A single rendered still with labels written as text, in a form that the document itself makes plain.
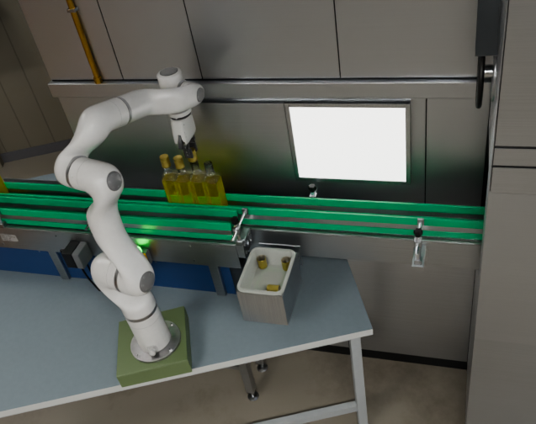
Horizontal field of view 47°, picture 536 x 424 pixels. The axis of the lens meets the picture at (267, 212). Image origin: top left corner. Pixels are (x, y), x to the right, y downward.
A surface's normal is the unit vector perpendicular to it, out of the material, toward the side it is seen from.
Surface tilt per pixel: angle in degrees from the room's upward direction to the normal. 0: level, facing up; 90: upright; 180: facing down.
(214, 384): 0
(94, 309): 0
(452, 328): 90
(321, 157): 90
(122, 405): 0
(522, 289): 90
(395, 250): 90
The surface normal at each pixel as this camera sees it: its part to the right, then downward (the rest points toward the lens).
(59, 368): -0.15, -0.76
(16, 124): 0.15, 0.62
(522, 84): -0.26, 0.65
